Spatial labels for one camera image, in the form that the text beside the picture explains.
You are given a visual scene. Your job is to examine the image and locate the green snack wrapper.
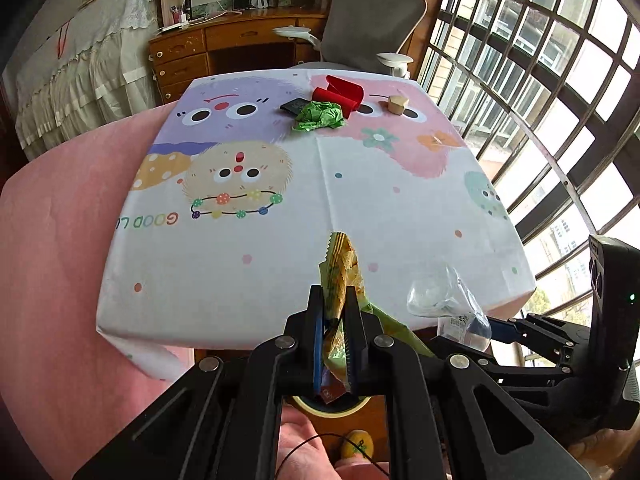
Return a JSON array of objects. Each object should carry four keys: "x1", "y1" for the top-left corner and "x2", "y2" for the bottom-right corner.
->
[{"x1": 319, "y1": 232, "x2": 434, "y2": 392}]

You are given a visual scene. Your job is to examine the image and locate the clear plastic wrapper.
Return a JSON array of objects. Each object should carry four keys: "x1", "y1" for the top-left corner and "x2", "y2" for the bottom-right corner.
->
[{"x1": 407, "y1": 261, "x2": 491, "y2": 352}]

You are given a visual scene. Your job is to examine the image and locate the green paper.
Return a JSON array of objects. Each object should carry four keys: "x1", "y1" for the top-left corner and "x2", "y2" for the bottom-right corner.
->
[{"x1": 292, "y1": 101, "x2": 345, "y2": 132}]

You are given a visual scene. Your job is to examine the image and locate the red paper sheet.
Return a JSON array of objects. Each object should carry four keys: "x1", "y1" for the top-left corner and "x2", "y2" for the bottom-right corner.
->
[{"x1": 311, "y1": 75, "x2": 364, "y2": 119}]

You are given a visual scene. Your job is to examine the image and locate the cream rimmed trash bin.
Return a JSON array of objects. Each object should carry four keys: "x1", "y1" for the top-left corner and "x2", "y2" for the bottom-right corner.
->
[{"x1": 292, "y1": 393, "x2": 371, "y2": 419}]

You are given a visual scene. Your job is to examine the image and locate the right hand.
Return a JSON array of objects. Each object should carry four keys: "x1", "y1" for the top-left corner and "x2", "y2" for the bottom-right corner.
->
[{"x1": 568, "y1": 429, "x2": 639, "y2": 479}]

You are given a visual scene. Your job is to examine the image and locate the right yellow slipper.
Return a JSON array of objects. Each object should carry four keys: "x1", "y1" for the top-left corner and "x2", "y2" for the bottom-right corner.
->
[{"x1": 341, "y1": 429, "x2": 374, "y2": 462}]

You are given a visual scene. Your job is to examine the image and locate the cartoon printed tablecloth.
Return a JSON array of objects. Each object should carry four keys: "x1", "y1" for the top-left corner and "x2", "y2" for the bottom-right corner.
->
[{"x1": 96, "y1": 68, "x2": 535, "y2": 378}]

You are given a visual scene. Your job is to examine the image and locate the black small packet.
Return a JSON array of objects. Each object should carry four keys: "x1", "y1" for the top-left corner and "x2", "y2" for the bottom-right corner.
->
[{"x1": 280, "y1": 98, "x2": 309, "y2": 117}]

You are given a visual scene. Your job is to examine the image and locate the beige hexagonal box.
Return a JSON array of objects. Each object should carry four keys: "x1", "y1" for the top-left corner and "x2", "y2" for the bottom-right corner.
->
[{"x1": 387, "y1": 94, "x2": 410, "y2": 116}]

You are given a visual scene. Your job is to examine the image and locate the pink bed sheet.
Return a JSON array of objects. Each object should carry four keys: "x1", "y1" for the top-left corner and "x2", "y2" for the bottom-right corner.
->
[{"x1": 1, "y1": 106, "x2": 169, "y2": 479}]

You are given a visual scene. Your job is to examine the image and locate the wooden desk with drawers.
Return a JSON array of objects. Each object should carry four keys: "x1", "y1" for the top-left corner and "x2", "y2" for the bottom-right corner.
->
[{"x1": 149, "y1": 8, "x2": 328, "y2": 104}]

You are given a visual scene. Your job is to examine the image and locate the grey office chair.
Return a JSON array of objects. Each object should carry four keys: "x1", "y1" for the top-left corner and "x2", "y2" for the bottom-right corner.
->
[{"x1": 272, "y1": 0, "x2": 427, "y2": 79}]

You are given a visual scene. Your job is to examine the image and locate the metal window grille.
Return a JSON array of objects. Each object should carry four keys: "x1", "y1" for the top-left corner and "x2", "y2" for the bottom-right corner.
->
[{"x1": 411, "y1": 0, "x2": 639, "y2": 325}]

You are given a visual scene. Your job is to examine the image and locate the white ruffled cloth cover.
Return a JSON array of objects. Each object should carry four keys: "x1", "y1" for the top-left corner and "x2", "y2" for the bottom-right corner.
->
[{"x1": 2, "y1": 0, "x2": 160, "y2": 160}]

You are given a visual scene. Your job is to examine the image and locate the black cable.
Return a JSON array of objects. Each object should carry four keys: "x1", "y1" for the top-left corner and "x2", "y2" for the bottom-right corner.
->
[{"x1": 274, "y1": 432, "x2": 392, "y2": 480}]

